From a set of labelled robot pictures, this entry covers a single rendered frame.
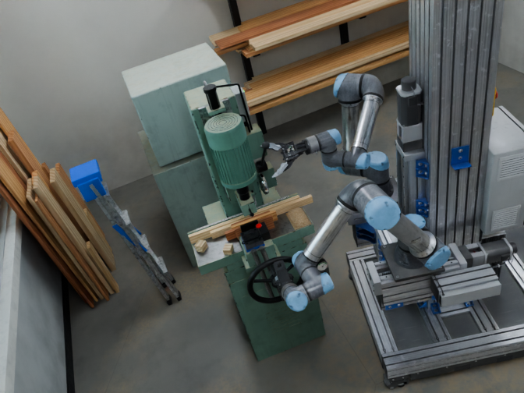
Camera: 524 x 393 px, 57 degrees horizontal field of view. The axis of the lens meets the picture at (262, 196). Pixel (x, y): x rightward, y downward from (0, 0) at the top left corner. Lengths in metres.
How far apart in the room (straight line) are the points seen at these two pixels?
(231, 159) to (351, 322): 1.42
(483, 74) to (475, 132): 0.26
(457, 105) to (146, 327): 2.41
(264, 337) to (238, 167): 1.12
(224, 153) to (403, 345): 1.40
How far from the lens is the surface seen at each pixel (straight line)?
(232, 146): 2.09
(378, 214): 1.72
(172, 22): 4.32
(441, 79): 1.97
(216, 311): 3.34
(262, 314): 2.71
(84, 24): 4.24
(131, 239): 3.08
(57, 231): 3.33
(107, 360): 3.43
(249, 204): 2.33
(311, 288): 1.87
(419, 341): 2.77
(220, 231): 2.44
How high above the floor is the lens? 2.52
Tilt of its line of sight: 38 degrees down
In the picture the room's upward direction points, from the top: 15 degrees counter-clockwise
